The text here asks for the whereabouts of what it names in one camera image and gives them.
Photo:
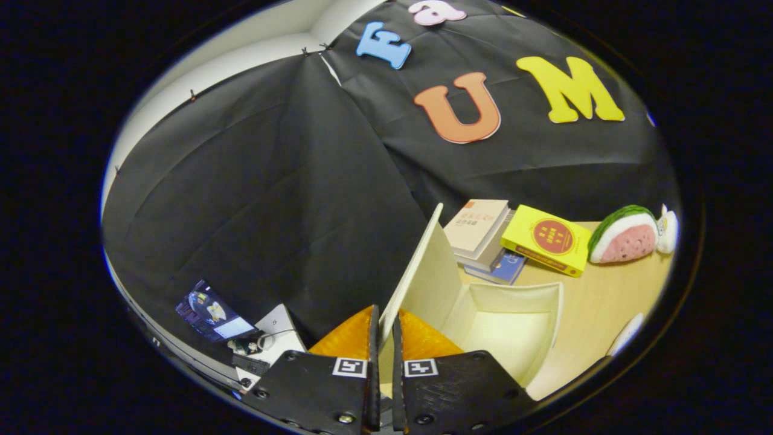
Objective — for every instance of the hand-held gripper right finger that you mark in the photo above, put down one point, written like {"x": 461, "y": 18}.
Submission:
{"x": 459, "y": 393}

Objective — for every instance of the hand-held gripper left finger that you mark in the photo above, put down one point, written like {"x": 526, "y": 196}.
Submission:
{"x": 308, "y": 393}

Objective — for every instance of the beige storage box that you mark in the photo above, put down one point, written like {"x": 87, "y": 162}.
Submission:
{"x": 513, "y": 326}

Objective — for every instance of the white canvas shoe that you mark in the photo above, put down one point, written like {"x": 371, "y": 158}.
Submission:
{"x": 625, "y": 335}

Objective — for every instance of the white paper sheet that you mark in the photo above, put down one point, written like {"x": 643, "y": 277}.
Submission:
{"x": 284, "y": 332}

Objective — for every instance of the computer screen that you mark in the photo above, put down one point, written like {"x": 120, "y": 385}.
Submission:
{"x": 211, "y": 314}

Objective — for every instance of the blue book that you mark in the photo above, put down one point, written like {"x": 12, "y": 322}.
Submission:
{"x": 504, "y": 269}

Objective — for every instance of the grey book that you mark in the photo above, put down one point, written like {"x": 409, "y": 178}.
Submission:
{"x": 492, "y": 257}

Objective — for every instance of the yellow book with red circle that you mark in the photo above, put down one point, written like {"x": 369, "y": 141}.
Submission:
{"x": 546, "y": 238}

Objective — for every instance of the watermelon slice plush toy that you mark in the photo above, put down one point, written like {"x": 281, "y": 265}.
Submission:
{"x": 625, "y": 238}

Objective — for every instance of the white plush toy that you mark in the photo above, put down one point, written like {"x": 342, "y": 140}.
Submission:
{"x": 667, "y": 229}

